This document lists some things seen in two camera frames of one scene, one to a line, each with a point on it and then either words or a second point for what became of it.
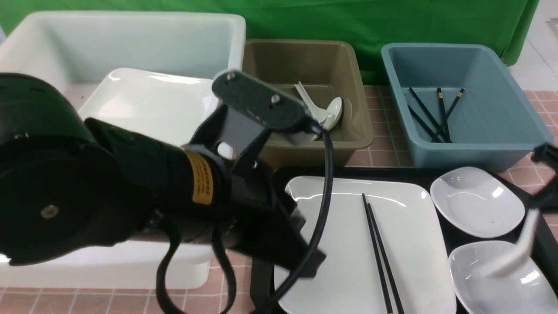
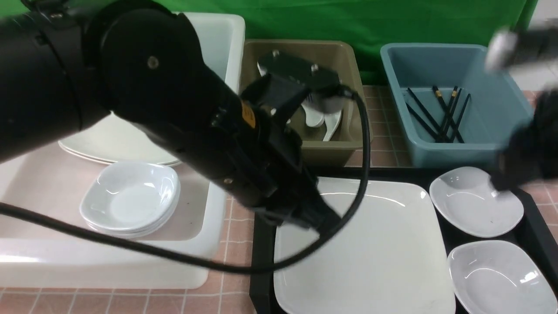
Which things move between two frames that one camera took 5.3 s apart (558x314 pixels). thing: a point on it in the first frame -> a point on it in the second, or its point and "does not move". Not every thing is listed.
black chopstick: [383, 288] -> [457, 124]
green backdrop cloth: [372, 24] does not move
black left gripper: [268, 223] -> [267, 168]
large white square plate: [411, 230] does not move
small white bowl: [491, 277] does not move
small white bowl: [477, 202] does not move
